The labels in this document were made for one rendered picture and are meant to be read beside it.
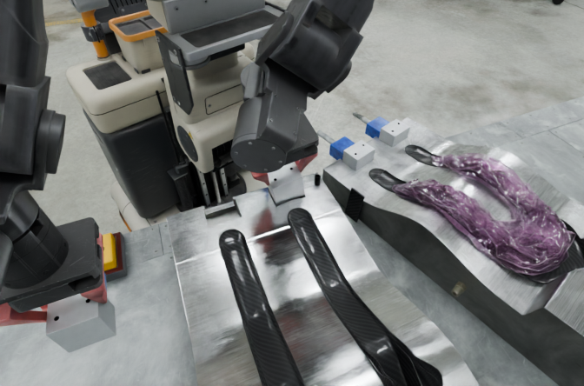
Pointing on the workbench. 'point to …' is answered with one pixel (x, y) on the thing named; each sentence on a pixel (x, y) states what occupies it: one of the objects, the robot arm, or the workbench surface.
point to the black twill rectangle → (355, 204)
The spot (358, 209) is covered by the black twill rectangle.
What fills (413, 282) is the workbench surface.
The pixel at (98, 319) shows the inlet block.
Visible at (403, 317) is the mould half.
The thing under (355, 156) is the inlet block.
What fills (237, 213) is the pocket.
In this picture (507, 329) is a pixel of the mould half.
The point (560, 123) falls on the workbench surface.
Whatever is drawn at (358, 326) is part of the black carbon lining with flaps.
